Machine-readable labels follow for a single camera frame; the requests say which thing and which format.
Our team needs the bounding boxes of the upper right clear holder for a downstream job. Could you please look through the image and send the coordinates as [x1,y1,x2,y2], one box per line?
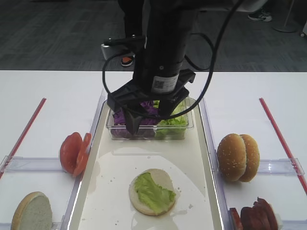
[257,158,305,176]

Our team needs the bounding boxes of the sesame bun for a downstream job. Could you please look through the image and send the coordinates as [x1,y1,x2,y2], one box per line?
[239,134,260,182]
[217,133,247,182]

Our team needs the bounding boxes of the right red strip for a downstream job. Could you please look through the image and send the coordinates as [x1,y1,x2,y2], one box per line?
[259,98,307,193]

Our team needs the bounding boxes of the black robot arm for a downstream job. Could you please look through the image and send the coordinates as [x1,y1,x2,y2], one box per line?
[101,0,197,134]

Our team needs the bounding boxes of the left clear tray rail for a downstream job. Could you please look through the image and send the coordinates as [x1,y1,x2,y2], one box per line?
[60,90,106,230]

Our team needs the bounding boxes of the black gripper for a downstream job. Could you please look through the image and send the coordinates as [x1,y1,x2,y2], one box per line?
[107,61,195,135]

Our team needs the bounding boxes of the purple cabbage shreds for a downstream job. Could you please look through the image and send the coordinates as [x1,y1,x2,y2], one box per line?
[112,100,160,139]

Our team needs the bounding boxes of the left tomato slice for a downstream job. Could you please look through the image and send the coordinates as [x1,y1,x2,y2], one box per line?
[59,132,83,174]

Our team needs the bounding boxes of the sesame bun top front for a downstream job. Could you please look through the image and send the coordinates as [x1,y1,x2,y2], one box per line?
[217,133,247,182]

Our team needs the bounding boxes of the bottom bun on tray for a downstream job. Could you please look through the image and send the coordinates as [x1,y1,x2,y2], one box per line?
[129,169,177,216]

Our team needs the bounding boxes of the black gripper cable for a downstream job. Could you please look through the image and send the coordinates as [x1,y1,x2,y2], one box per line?
[102,0,245,120]

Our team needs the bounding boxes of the right tomato slice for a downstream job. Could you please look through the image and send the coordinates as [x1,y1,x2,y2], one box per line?
[72,133,92,177]

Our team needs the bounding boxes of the white stand base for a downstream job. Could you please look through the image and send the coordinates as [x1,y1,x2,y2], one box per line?
[272,0,296,33]

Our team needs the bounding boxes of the tomato slice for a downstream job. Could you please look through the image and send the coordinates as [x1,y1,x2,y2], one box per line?
[59,132,83,174]
[72,133,92,177]

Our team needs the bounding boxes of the right clear tray rail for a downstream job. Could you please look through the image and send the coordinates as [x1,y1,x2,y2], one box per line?
[199,98,233,230]

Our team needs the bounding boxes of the thin red sausage slice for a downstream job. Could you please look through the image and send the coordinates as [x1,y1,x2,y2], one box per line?
[229,207,243,230]

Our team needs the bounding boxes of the clear tray rail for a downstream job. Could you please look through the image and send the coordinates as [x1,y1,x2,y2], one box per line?
[199,98,233,230]
[60,90,106,230]

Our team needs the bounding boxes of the green lettuce pile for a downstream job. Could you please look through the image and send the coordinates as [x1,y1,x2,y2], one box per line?
[154,115,188,139]

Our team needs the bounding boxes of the orange black shoe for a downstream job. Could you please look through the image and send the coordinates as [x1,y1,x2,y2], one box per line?
[120,55,135,67]

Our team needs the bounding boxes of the clear plastic salad box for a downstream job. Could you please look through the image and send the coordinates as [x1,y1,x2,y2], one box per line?
[106,109,193,139]

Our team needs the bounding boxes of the clear holder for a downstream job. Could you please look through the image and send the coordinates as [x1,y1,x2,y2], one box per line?
[0,156,65,173]
[257,158,305,176]

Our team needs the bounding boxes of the upper left clear holder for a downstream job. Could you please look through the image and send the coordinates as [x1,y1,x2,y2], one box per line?
[0,156,65,173]

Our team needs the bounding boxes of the cream metal tray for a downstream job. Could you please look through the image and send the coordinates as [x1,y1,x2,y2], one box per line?
[68,103,224,230]

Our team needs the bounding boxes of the upright bun half left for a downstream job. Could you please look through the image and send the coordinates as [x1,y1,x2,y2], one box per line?
[11,191,52,230]

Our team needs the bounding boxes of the white sneaker background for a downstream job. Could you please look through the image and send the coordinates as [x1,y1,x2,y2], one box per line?
[248,10,272,22]

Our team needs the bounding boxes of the green lettuce leaf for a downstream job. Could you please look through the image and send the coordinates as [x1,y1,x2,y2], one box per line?
[134,172,176,215]

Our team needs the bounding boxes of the red strip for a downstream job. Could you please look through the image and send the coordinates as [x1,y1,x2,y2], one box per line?
[259,98,307,193]
[0,98,47,178]

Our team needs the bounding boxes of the sesame bun top rear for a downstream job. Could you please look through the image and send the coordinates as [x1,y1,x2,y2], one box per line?
[239,134,260,182]

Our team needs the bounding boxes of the left red strip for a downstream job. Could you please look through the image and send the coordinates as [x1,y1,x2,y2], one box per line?
[0,98,47,178]

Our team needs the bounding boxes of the dark red meat slices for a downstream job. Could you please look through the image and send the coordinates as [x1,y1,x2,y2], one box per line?
[240,197,281,230]

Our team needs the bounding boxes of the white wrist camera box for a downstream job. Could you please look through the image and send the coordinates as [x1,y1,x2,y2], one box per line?
[100,34,147,59]

